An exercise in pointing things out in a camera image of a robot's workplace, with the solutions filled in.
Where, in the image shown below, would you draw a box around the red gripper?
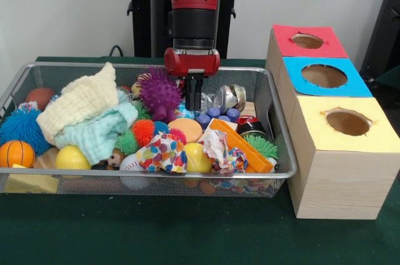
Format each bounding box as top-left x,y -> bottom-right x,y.
164,47 -> 221,111

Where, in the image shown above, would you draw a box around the crushed silver can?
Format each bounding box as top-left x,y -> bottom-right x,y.
215,85 -> 248,111

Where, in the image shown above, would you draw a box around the mint waffle cloth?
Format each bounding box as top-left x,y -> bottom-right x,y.
54,102 -> 139,166

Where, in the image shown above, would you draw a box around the cream waffle cloth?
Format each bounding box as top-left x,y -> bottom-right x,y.
36,61 -> 119,141

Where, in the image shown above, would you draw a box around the wooden three-hole box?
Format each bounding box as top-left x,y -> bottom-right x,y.
265,23 -> 400,221

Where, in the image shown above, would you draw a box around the purple spiky ball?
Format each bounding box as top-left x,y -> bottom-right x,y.
137,67 -> 183,124

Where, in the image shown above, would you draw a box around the orange foam disc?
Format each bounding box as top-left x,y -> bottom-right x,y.
167,117 -> 204,144

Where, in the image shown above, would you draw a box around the yellow tennis ball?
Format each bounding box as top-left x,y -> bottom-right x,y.
182,142 -> 214,174

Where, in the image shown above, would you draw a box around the colourful patterned cloth wad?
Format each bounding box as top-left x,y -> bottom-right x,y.
136,132 -> 188,174

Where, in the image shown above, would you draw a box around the orange plastic grid toy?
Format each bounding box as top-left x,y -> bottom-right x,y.
208,119 -> 273,174

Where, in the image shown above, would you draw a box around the smooth yellow ball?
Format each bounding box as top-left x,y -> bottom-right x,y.
55,145 -> 92,171

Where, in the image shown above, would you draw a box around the dark green table cloth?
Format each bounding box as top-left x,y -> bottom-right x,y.
372,65 -> 400,97
0,55 -> 400,265

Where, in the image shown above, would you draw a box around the large blue spiky ball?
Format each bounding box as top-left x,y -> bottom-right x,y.
0,107 -> 53,156

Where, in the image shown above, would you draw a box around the small orange basketball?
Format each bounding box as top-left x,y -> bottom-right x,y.
0,140 -> 36,168

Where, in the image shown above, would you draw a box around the black upright panel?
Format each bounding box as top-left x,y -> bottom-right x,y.
359,0 -> 400,74

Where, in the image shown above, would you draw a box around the shallow wire mesh bin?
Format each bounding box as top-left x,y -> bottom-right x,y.
0,61 -> 298,199

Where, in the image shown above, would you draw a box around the black looped cable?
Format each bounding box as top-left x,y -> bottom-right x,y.
109,45 -> 126,58

